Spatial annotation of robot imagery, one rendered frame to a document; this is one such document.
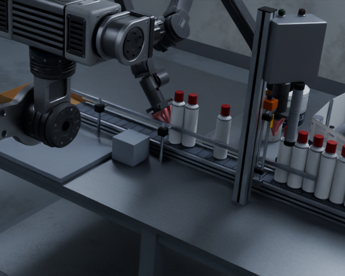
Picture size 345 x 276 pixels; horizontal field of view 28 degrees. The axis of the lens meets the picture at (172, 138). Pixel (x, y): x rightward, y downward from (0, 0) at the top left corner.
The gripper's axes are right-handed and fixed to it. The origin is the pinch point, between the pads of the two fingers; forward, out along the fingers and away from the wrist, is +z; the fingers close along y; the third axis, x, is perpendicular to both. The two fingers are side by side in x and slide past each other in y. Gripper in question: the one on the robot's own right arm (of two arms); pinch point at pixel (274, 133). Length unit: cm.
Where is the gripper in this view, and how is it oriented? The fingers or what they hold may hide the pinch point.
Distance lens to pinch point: 243.6
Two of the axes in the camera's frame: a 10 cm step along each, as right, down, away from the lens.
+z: -0.7, 9.0, 4.4
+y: -8.2, -3.0, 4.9
